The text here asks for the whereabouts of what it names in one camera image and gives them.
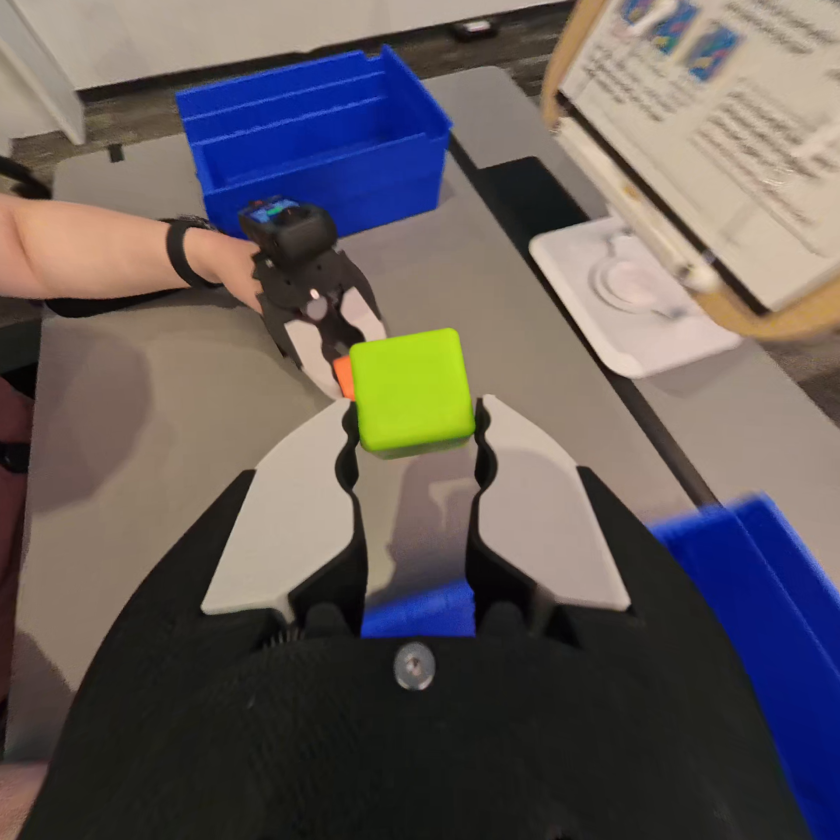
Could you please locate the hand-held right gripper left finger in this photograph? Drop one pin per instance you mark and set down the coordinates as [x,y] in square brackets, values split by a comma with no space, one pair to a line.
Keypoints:
[289,525]

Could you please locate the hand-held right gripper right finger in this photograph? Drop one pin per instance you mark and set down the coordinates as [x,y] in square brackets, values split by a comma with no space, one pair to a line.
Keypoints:
[544,525]

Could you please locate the black floor object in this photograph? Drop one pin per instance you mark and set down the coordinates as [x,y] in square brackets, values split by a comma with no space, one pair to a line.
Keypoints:
[474,29]

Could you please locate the person's left forearm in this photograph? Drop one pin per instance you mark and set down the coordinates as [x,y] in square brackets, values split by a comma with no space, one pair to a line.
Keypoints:
[79,249]

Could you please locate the orange cube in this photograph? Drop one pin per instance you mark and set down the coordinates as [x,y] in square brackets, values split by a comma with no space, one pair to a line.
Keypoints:
[344,377]

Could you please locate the person's left hand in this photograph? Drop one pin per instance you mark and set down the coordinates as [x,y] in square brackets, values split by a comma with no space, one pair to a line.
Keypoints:
[226,262]

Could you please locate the blue plastic bin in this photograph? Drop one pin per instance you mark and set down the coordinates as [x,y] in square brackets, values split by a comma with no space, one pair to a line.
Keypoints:
[315,151]
[774,623]

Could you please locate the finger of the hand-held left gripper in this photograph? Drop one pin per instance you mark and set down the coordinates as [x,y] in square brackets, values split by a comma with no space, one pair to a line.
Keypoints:
[364,315]
[312,354]

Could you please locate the printed instruction board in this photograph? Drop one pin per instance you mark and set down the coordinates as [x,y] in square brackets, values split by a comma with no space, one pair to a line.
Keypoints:
[722,118]

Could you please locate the instruction board on white stand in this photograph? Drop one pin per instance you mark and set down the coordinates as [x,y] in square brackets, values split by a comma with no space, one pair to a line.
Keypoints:
[554,65]

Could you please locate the green cube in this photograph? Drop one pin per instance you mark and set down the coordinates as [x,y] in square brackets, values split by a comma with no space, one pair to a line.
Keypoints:
[410,390]

